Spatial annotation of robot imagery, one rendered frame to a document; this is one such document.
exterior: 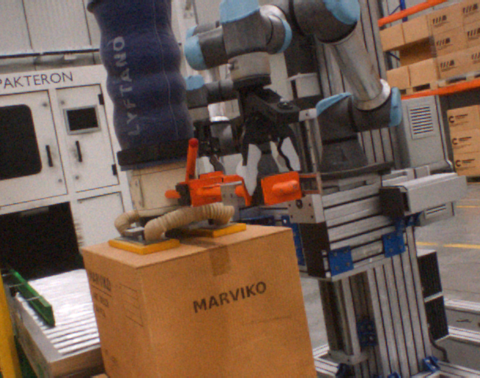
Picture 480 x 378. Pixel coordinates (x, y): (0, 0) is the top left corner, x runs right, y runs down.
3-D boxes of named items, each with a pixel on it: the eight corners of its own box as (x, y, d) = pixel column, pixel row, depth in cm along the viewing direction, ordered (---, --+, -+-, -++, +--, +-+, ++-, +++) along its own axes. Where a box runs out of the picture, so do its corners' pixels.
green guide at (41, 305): (0, 284, 393) (-3, 272, 392) (16, 280, 397) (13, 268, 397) (31, 330, 250) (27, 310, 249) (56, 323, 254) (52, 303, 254)
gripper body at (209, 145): (201, 157, 191) (195, 121, 191) (191, 159, 199) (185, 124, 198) (222, 154, 195) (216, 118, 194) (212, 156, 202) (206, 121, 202)
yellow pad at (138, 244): (108, 246, 171) (105, 230, 171) (140, 239, 176) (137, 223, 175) (143, 256, 141) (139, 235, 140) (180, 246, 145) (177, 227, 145)
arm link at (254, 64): (275, 50, 106) (236, 54, 103) (279, 75, 107) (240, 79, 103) (255, 60, 113) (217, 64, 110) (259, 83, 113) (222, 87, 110)
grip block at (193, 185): (177, 207, 141) (173, 183, 140) (213, 199, 145) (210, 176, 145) (190, 208, 133) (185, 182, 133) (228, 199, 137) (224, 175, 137)
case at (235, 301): (105, 372, 183) (80, 247, 180) (219, 335, 200) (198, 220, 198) (170, 442, 129) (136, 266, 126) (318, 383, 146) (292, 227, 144)
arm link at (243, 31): (266, -5, 109) (245, -12, 102) (277, 53, 110) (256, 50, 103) (231, 7, 113) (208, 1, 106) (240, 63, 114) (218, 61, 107)
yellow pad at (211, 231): (169, 232, 180) (165, 216, 179) (198, 226, 184) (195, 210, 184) (213, 239, 149) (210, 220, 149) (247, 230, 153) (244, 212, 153)
